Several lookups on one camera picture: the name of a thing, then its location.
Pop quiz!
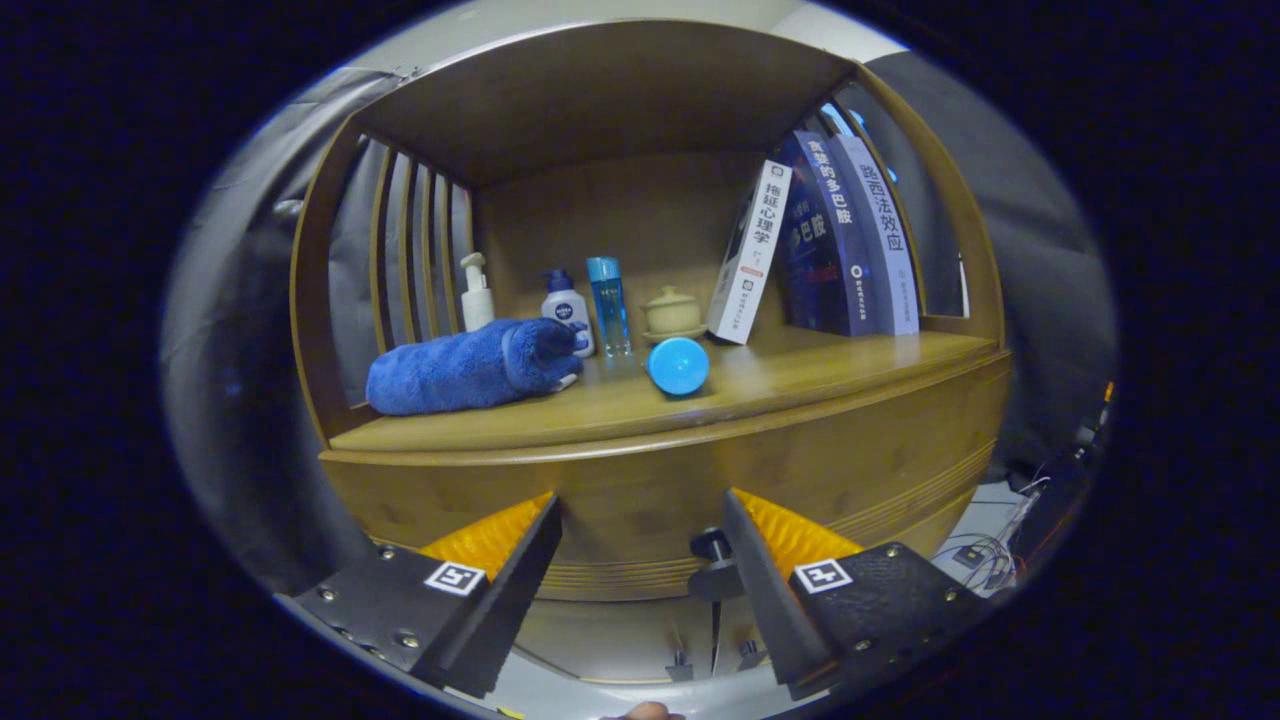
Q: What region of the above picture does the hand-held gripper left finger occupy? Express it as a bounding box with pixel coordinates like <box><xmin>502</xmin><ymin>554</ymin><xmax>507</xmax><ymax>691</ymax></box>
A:
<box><xmin>290</xmin><ymin>492</ymin><xmax>563</xmax><ymax>699</ymax></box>

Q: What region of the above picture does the white book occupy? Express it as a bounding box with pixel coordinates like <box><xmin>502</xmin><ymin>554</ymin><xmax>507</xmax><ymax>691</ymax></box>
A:
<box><xmin>706</xmin><ymin>160</ymin><xmax>794</xmax><ymax>346</ymax></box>

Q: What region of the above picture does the white lotion bottle blue cap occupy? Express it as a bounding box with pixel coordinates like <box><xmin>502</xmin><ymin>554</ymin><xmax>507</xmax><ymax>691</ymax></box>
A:
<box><xmin>541</xmin><ymin>268</ymin><xmax>596</xmax><ymax>359</ymax></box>

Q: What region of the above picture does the white pump bottle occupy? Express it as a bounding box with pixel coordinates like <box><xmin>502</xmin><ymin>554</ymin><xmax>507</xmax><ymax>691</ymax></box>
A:
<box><xmin>459</xmin><ymin>252</ymin><xmax>496</xmax><ymax>333</ymax></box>

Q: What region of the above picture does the wooden cabinet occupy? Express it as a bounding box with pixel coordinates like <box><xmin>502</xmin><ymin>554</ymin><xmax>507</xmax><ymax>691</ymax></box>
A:
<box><xmin>288</xmin><ymin>18</ymin><xmax>1013</xmax><ymax>686</ymax></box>

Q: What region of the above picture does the clear blue bottle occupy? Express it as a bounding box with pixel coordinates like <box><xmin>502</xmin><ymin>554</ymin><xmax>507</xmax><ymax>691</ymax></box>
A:
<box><xmin>586</xmin><ymin>256</ymin><xmax>634</xmax><ymax>359</ymax></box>

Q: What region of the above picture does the wooden cabinet door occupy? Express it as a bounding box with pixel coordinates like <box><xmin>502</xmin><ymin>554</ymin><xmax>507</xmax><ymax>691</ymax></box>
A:
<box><xmin>510</xmin><ymin>598</ymin><xmax>716</xmax><ymax>686</ymax></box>
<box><xmin>712</xmin><ymin>600</ymin><xmax>771</xmax><ymax>681</ymax></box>

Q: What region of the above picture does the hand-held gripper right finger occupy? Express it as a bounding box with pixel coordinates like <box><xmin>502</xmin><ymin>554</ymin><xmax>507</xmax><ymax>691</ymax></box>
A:
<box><xmin>722</xmin><ymin>488</ymin><xmax>991</xmax><ymax>701</ymax></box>

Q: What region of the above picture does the wooden drawer with black knob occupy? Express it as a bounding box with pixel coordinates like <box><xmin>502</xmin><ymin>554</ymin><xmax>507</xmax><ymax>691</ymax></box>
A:
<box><xmin>320</xmin><ymin>350</ymin><xmax>1013</xmax><ymax>603</ymax></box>

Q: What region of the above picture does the beige lidded tea cup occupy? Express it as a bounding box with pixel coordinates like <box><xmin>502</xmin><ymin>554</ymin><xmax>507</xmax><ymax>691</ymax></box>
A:
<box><xmin>640</xmin><ymin>286</ymin><xmax>708</xmax><ymax>344</ymax></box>

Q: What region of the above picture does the grey-purple book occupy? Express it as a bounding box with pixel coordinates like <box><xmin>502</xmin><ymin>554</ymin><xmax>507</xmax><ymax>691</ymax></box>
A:
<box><xmin>830</xmin><ymin>135</ymin><xmax>921</xmax><ymax>336</ymax></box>

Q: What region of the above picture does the dark blue book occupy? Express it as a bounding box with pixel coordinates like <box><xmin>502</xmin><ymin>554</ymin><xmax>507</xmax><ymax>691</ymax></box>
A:
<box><xmin>775</xmin><ymin>130</ymin><xmax>881</xmax><ymax>338</ymax></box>

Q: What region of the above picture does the tangle of cables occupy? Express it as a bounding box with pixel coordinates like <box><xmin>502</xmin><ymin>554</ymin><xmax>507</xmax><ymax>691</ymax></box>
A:
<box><xmin>950</xmin><ymin>475</ymin><xmax>1051</xmax><ymax>591</ymax></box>

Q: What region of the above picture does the blue rolled towel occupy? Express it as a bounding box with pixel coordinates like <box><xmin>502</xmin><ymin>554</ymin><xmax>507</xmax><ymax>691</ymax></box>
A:
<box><xmin>365</xmin><ymin>318</ymin><xmax>585</xmax><ymax>417</ymax></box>

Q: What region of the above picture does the blue and white cosmetic tube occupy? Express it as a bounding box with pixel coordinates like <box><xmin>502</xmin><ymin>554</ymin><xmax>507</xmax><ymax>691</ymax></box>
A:
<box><xmin>646</xmin><ymin>337</ymin><xmax>711</xmax><ymax>397</ymax></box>

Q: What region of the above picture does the wooden countertop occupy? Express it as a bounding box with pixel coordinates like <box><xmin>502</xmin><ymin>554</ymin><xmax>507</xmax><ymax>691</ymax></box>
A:
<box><xmin>328</xmin><ymin>325</ymin><xmax>1001</xmax><ymax>453</ymax></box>

